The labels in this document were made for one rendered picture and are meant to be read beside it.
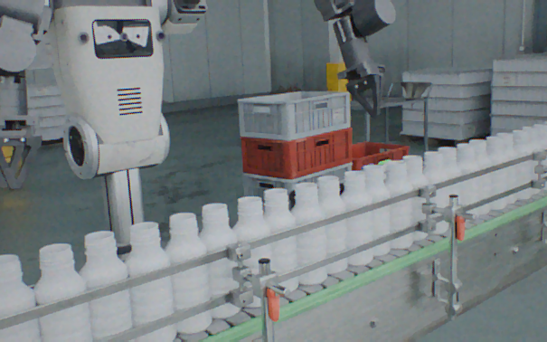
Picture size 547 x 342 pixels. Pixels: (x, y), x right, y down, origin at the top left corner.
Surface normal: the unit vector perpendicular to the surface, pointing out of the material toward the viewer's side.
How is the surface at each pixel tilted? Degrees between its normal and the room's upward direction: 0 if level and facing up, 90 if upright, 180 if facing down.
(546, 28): 90
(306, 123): 90
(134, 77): 90
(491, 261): 90
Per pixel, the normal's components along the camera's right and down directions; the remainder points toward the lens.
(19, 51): 0.51, 0.03
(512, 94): -0.73, 0.18
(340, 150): 0.73, 0.10
